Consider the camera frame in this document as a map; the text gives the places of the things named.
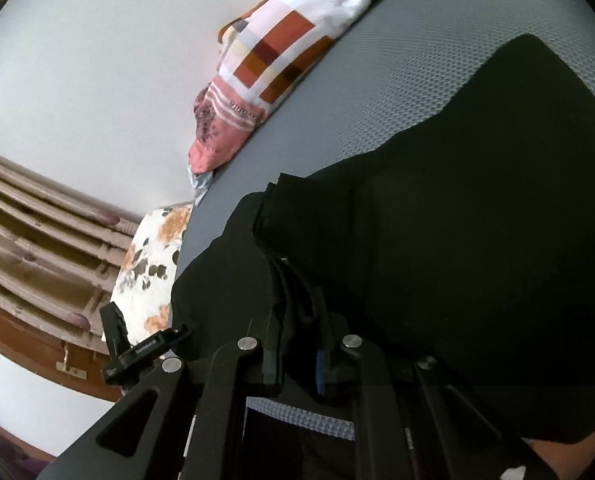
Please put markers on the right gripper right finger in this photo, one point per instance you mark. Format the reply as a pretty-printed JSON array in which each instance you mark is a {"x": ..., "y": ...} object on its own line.
[{"x": 410, "y": 423}]

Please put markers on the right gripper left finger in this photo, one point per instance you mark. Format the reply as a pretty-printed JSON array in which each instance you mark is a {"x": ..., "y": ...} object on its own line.
[{"x": 185, "y": 417}]

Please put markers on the black pants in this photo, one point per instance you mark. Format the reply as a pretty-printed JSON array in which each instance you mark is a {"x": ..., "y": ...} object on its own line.
[{"x": 470, "y": 237}]

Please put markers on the floral white pillow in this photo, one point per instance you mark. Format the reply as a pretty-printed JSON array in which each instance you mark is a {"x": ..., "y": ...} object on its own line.
[{"x": 142, "y": 291}]

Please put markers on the wooden headboard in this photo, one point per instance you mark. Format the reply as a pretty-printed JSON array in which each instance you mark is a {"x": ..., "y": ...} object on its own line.
[{"x": 60, "y": 256}]

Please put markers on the light blue striped cloth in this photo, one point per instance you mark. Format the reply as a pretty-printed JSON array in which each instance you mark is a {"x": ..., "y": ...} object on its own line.
[{"x": 200, "y": 184}]

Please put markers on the pink checked pillow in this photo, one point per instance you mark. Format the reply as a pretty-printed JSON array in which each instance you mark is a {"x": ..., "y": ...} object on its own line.
[{"x": 263, "y": 54}]

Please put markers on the grey mesh mattress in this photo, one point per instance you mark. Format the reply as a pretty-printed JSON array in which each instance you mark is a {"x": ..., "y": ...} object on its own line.
[{"x": 399, "y": 66}]

